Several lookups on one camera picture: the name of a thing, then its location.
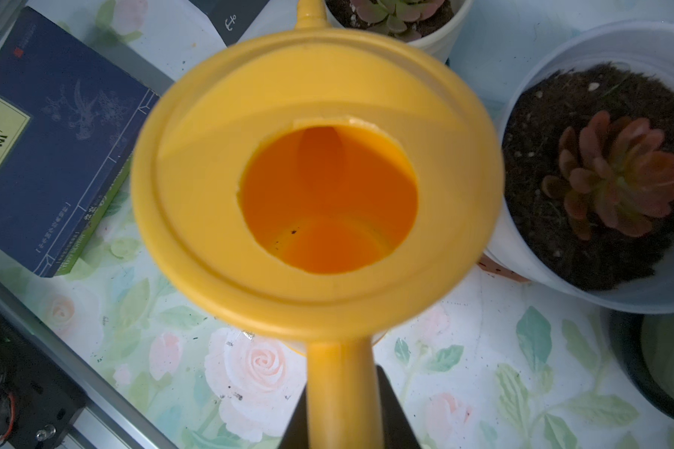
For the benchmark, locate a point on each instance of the yellow watering can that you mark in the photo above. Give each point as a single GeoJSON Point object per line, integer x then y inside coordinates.
{"type": "Point", "coordinates": [319, 185]}

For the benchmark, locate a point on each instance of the pink-green succulent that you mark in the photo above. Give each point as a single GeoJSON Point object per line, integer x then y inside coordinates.
{"type": "Point", "coordinates": [396, 18]}

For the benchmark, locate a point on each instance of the red succulent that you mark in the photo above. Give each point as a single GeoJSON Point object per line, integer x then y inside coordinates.
{"type": "Point", "coordinates": [615, 170]}

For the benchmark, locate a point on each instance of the pink saucer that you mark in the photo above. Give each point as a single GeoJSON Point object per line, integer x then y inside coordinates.
{"type": "Point", "coordinates": [488, 265]}

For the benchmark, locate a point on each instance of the cream ribbed plant pot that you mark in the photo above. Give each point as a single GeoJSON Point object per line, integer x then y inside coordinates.
{"type": "Point", "coordinates": [439, 33]}

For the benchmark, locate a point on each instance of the dark green saucer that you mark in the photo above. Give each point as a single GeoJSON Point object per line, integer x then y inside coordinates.
{"type": "Point", "coordinates": [643, 346]}

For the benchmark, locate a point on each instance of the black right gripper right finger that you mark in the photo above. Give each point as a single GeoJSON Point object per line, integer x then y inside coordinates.
{"type": "Point", "coordinates": [398, 434]}

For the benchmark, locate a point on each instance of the white plant pot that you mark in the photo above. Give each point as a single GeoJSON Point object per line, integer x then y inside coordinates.
{"type": "Point", "coordinates": [595, 221]}

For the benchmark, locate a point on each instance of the navy blue book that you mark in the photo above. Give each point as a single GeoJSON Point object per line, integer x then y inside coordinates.
{"type": "Point", "coordinates": [69, 120]}

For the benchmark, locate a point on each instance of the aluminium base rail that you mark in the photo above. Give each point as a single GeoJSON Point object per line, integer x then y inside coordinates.
{"type": "Point", "coordinates": [51, 398]}

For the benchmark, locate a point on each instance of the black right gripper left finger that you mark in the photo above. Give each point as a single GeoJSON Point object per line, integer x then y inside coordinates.
{"type": "Point", "coordinates": [297, 435]}

